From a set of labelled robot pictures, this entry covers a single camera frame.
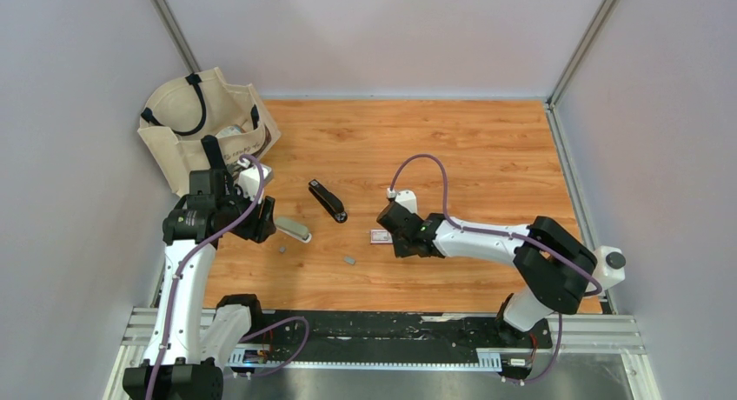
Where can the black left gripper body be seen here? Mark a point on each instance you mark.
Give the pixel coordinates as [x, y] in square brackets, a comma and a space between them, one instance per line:
[251, 227]

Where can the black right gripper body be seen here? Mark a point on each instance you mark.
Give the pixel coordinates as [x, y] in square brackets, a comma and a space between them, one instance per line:
[401, 247]

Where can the black large stapler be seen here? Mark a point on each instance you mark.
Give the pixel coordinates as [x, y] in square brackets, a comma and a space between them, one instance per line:
[329, 201]

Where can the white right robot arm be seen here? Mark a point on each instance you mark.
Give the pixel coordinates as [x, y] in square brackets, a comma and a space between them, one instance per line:
[558, 271]

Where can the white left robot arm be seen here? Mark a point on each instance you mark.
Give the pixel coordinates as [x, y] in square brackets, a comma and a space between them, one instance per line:
[181, 361]

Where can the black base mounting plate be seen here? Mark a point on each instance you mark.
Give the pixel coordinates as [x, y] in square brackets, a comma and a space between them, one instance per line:
[380, 340]

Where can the beige canvas tote bag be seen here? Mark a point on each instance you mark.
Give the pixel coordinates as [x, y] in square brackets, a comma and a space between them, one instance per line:
[182, 112]

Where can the white box with black knob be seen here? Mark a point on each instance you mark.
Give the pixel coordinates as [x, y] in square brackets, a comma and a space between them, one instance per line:
[609, 269]

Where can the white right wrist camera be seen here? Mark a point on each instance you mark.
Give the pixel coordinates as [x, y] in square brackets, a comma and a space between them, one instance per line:
[406, 198]

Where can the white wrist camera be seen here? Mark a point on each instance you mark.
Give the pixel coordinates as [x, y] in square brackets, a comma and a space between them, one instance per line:
[253, 179]
[406, 198]

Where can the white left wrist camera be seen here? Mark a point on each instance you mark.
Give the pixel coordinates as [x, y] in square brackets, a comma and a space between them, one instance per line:
[253, 179]

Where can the aluminium frame rail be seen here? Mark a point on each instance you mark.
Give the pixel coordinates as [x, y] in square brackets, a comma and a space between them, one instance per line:
[586, 334]

